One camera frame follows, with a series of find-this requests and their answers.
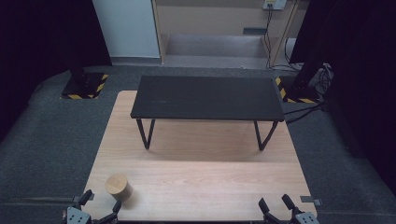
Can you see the white panel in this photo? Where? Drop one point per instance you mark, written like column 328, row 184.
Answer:
column 127, row 28

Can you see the grey label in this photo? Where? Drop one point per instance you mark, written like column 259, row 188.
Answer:
column 254, row 30

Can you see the grey tape strip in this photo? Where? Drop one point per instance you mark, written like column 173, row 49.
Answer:
column 310, row 200

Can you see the black low shelf with legs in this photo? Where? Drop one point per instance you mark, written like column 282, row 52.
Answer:
column 206, row 99

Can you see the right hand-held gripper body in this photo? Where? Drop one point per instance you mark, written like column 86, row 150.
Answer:
column 307, row 218

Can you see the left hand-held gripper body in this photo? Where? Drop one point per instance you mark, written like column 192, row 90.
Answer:
column 76, row 216

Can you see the hazard-striped stand base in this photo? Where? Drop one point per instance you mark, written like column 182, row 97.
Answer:
column 295, row 95
column 91, row 89

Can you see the wooden cylinder block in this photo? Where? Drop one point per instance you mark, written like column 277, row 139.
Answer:
column 117, row 187

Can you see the black curtain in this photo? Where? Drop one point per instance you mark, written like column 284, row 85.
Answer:
column 37, row 49
column 361, row 81

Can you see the black stand post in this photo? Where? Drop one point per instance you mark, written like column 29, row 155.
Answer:
column 308, row 74
column 79, row 76

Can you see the white power strip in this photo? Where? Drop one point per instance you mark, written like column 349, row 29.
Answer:
column 275, row 3

